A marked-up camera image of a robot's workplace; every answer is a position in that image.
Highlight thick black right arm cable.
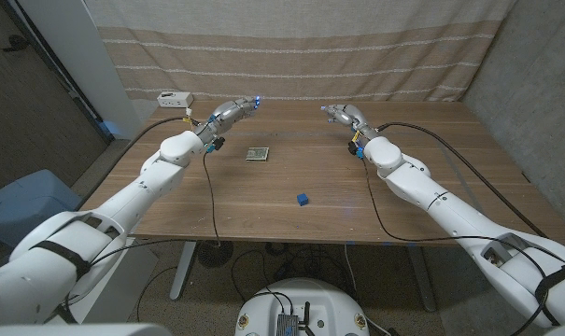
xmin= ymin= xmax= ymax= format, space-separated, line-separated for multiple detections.
xmin=374 ymin=121 xmax=549 ymax=239

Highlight thin black left wrist cable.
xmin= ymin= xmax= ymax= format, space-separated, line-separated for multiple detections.
xmin=88 ymin=151 xmax=222 ymax=270

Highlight beige striped curtain backdrop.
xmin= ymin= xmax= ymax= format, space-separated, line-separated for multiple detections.
xmin=84 ymin=0 xmax=516 ymax=103

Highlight white wall panel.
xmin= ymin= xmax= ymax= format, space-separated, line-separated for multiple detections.
xmin=15 ymin=0 xmax=143 ymax=140

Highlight black right arm strap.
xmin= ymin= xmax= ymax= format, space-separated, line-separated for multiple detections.
xmin=533 ymin=263 xmax=565 ymax=327

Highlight white table leg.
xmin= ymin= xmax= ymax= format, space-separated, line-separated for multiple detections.
xmin=169 ymin=240 xmax=198 ymax=300

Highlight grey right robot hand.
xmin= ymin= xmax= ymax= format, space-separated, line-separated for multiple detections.
xmin=319 ymin=103 xmax=381 ymax=141

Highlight black door handle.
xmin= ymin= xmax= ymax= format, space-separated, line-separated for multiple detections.
xmin=2 ymin=35 xmax=30 ymax=52

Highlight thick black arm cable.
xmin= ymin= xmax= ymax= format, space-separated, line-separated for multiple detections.
xmin=374 ymin=121 xmax=549 ymax=239
xmin=76 ymin=116 xmax=199 ymax=211

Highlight grey table leg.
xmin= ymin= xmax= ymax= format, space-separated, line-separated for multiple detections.
xmin=407 ymin=245 xmax=437 ymax=313

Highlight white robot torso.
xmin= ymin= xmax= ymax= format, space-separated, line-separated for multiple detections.
xmin=0 ymin=322 xmax=172 ymax=336

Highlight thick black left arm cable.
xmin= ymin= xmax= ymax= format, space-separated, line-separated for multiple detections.
xmin=76 ymin=116 xmax=199 ymax=211

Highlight white connector with coloured wires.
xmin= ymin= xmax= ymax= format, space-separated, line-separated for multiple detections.
xmin=182 ymin=107 xmax=203 ymax=128

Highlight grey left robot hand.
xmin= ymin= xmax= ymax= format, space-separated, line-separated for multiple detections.
xmin=195 ymin=95 xmax=261 ymax=146

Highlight blue plastic bin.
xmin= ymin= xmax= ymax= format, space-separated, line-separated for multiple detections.
xmin=0 ymin=169 xmax=83 ymax=248

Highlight round black floor fan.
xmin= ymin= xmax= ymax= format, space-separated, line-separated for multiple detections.
xmin=197 ymin=240 xmax=234 ymax=270

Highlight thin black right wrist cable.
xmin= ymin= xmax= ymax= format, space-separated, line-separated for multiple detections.
xmin=360 ymin=158 xmax=565 ymax=336

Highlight grey electronics box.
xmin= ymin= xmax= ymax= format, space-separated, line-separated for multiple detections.
xmin=275 ymin=313 xmax=301 ymax=336

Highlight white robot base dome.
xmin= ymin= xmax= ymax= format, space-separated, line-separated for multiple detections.
xmin=234 ymin=277 xmax=371 ymax=336

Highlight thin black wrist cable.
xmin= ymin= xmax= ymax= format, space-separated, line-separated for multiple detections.
xmin=88 ymin=151 xmax=222 ymax=270
xmin=360 ymin=158 xmax=565 ymax=336

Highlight black antenna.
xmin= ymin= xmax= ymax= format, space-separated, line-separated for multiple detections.
xmin=302 ymin=301 xmax=317 ymax=336

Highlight white floor cable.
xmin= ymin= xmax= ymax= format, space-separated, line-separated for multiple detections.
xmin=343 ymin=242 xmax=359 ymax=295

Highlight white power strip box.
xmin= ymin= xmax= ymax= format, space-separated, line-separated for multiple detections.
xmin=157 ymin=91 xmax=194 ymax=109

